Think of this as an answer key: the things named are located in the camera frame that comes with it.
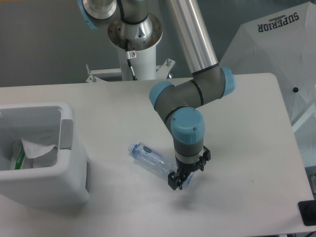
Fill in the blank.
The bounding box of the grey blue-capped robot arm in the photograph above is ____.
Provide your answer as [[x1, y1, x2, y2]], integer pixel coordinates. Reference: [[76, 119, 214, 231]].
[[77, 0, 236, 190]]

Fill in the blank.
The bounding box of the white plastic trash can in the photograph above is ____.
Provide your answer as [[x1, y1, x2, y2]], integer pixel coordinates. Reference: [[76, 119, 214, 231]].
[[0, 102, 89, 207]]

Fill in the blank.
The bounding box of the black device at table corner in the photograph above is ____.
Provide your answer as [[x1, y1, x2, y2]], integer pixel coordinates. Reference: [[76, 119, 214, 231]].
[[298, 200, 316, 226]]

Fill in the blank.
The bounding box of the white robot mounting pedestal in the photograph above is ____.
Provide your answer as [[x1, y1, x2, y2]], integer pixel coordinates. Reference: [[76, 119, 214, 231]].
[[117, 46, 156, 81]]

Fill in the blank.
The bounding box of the clear plastic water bottle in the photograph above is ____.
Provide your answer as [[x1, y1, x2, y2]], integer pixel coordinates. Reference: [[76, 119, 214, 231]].
[[127, 142, 195, 191]]

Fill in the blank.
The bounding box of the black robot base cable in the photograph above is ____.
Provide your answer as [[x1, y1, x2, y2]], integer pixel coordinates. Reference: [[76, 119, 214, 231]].
[[124, 39, 138, 81]]

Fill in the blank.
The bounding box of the white umbrella with SUPERIOR print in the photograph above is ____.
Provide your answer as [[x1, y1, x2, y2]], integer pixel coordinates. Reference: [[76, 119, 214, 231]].
[[220, 2, 316, 124]]

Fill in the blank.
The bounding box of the clear plastic wrapper with barcode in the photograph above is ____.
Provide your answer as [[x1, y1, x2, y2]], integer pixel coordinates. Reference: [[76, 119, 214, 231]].
[[21, 136, 58, 159]]

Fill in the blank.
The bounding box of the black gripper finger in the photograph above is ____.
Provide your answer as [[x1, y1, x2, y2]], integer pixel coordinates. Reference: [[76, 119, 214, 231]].
[[167, 171, 189, 190], [196, 146, 211, 171]]

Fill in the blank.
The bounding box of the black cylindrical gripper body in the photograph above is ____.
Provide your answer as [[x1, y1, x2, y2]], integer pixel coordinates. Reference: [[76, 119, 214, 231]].
[[175, 158, 205, 180]]

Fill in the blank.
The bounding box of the green white trash in bin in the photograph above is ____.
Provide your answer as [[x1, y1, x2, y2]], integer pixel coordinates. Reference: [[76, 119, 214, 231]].
[[10, 142, 26, 170]]

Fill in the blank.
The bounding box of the white metal table frame bracket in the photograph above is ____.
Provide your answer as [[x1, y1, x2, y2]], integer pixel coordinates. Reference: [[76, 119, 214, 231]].
[[85, 58, 176, 83]]

